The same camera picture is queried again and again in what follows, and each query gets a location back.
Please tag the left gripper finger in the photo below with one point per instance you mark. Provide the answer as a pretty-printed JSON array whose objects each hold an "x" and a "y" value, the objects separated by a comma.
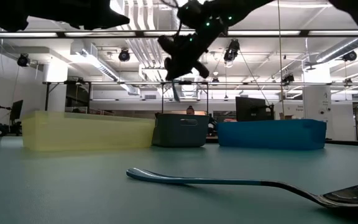
[{"x": 118, "y": 19}]

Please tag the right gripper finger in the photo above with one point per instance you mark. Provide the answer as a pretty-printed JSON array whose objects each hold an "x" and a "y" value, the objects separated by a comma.
[
  {"x": 179, "y": 70},
  {"x": 170, "y": 70}
]

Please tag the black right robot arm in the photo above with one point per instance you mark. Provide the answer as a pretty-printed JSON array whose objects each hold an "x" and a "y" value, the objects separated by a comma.
[{"x": 244, "y": 9}]

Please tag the black ceiling-hung spotlight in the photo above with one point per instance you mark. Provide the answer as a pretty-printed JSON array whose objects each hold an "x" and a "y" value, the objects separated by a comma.
[
  {"x": 23, "y": 59},
  {"x": 232, "y": 51},
  {"x": 124, "y": 55},
  {"x": 350, "y": 56},
  {"x": 287, "y": 77}
]

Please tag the person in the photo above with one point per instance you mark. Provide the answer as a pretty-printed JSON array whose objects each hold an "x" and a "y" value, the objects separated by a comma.
[{"x": 190, "y": 110}]

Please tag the grey plastic bin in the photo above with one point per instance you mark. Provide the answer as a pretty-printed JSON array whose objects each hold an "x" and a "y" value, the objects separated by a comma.
[{"x": 172, "y": 133}]

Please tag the black computer monitor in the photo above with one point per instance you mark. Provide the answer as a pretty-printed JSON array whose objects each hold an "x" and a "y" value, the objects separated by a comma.
[{"x": 250, "y": 109}]

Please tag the thin vertical pole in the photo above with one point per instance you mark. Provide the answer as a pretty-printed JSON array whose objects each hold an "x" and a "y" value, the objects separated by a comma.
[{"x": 280, "y": 62}]

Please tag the yellow translucent plastic bin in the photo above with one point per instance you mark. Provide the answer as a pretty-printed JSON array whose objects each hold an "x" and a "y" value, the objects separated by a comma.
[{"x": 85, "y": 133}]

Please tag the blue plastic bin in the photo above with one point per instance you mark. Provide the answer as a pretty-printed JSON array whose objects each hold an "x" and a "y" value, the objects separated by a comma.
[{"x": 269, "y": 135}]

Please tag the small black monitor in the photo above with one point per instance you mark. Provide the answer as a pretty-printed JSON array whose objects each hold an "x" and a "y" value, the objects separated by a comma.
[{"x": 16, "y": 110}]

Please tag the overhead light bar beam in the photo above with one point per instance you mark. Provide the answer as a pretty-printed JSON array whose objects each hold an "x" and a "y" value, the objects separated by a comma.
[{"x": 304, "y": 33}]

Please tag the teal table mat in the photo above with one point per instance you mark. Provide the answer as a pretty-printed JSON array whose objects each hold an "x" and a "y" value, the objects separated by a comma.
[{"x": 73, "y": 193}]

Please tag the black background table frame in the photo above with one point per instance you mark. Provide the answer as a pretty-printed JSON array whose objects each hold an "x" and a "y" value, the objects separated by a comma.
[{"x": 47, "y": 93}]

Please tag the black aluminium table frame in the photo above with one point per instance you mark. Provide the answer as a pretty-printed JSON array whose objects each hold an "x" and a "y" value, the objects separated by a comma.
[{"x": 353, "y": 143}]

